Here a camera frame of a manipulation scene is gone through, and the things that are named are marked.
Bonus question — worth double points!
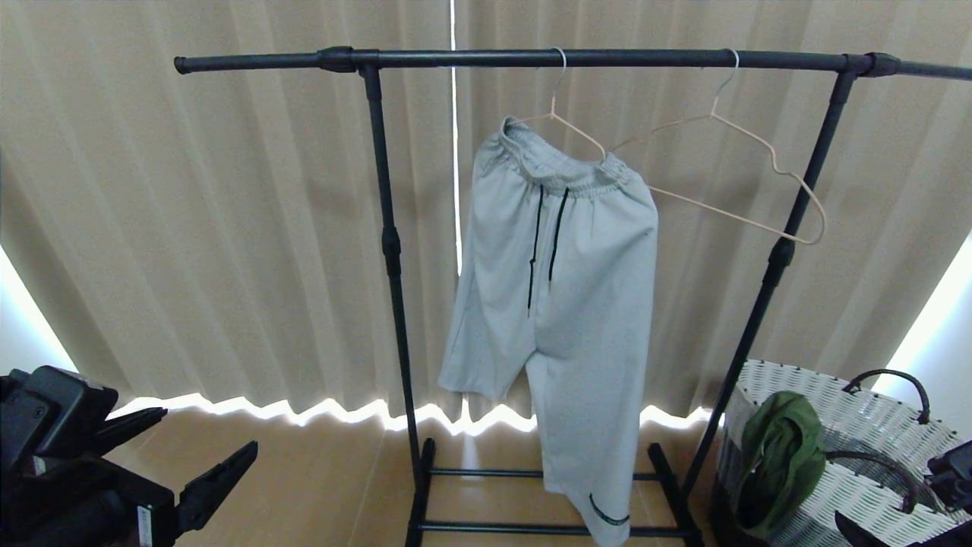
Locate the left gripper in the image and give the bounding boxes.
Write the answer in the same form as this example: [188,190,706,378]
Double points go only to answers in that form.
[15,408,260,547]

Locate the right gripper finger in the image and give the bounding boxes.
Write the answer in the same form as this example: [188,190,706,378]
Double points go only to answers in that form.
[834,511,912,547]

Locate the green garment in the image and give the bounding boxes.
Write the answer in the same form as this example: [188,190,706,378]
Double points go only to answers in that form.
[733,391,827,536]

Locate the pale grey shorts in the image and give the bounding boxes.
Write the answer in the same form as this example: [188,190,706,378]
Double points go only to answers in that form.
[438,115,660,547]

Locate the pink clothes hanger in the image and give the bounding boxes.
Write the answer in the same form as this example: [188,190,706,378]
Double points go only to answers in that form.
[611,49,827,245]
[507,47,608,160]

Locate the white laundry basket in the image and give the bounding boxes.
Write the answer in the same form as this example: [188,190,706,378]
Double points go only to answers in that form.
[710,359,972,547]

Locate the black clothes rack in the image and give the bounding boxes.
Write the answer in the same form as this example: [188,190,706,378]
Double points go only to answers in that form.
[173,46,972,547]

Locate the beige curtain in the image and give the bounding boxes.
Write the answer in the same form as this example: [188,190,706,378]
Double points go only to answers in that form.
[0,0,972,426]

